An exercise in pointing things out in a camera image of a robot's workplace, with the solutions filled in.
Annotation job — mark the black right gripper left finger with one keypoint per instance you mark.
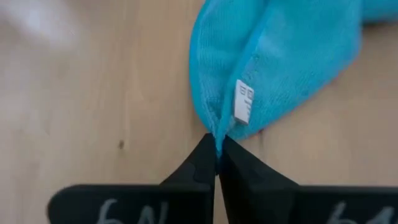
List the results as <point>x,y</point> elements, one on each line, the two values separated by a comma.
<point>199,174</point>

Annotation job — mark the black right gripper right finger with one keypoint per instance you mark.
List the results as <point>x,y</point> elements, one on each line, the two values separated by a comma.
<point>242,177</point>

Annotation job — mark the light blue tagged towel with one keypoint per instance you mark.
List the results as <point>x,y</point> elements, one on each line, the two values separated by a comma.
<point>280,46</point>

